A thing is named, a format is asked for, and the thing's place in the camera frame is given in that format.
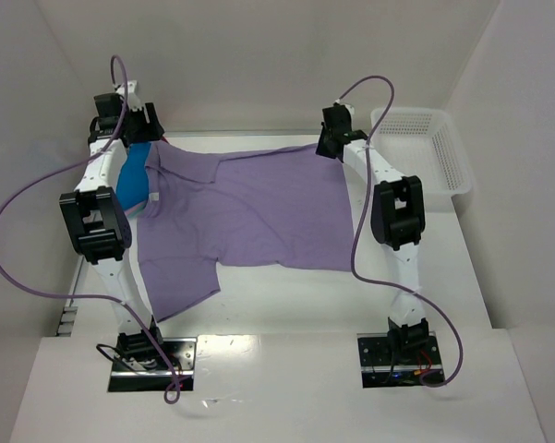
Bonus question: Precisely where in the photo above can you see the purple polo shirt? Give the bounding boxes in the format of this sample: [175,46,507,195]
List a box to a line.
[137,142,354,321]

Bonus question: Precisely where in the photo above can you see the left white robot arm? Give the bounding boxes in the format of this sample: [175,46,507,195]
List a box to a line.
[59,92,161,372]

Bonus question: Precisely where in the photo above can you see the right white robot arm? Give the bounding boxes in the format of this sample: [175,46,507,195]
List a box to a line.
[316,102,429,364]

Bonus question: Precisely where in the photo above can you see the blue folded shirt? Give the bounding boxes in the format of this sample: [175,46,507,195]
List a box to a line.
[115,142,151,213]

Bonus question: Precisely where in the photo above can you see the pink folded shirt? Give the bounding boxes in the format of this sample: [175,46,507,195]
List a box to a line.
[126,203,145,217]

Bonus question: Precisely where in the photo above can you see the white plastic basket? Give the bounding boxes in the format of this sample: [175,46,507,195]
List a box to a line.
[373,107,472,197]

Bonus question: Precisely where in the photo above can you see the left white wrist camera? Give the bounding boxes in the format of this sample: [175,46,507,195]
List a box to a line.
[115,80,143,112]

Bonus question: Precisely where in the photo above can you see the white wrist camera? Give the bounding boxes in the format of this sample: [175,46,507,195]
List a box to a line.
[333,100,355,117]
[115,80,143,112]

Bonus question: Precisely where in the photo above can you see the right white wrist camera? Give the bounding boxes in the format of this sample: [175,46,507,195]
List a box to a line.
[333,100,355,117]

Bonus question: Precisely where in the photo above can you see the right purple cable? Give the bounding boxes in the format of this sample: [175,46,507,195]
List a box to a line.
[334,76,465,388]

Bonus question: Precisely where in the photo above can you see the purple cable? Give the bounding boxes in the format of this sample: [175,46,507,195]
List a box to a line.
[0,54,186,404]
[334,76,465,388]

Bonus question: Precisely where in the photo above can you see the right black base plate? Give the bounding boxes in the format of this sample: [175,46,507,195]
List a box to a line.
[357,333,445,389]

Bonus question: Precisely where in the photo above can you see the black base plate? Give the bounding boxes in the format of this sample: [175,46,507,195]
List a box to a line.
[96,338,197,393]
[357,333,445,389]

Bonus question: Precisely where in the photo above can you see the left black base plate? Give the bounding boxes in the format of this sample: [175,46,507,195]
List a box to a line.
[96,338,197,393]

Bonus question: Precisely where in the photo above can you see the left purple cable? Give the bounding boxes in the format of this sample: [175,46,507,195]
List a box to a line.
[0,54,186,404]

